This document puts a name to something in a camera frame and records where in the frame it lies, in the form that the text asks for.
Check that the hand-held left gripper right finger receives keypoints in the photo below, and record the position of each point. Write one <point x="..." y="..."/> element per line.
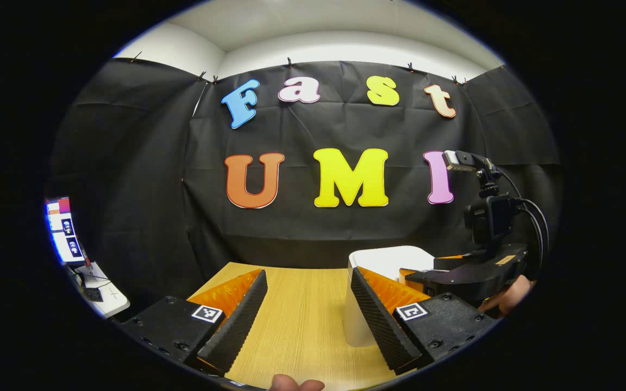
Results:
<point x="381" y="331"/>

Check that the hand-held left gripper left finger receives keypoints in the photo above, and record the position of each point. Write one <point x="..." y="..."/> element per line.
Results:
<point x="242" y="326"/>

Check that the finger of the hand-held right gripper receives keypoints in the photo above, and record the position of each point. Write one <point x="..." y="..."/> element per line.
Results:
<point x="451" y="263"/>
<point x="449" y="282"/>

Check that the white garbage bin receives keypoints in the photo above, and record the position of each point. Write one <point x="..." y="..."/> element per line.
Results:
<point x="356" y="326"/>

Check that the wooden desktop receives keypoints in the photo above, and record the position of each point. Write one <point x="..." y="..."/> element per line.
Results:
<point x="302" y="326"/>

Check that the black keyboard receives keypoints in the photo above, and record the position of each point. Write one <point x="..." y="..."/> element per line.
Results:
<point x="93" y="295"/>

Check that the black backdrop cloth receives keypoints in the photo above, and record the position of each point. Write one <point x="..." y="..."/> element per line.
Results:
<point x="155" y="190"/>

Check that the computer monitor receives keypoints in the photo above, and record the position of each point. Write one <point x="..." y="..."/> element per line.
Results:
<point x="66" y="231"/>

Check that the row of small cloth clips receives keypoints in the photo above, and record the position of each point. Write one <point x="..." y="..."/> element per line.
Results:
<point x="289" y="62"/>

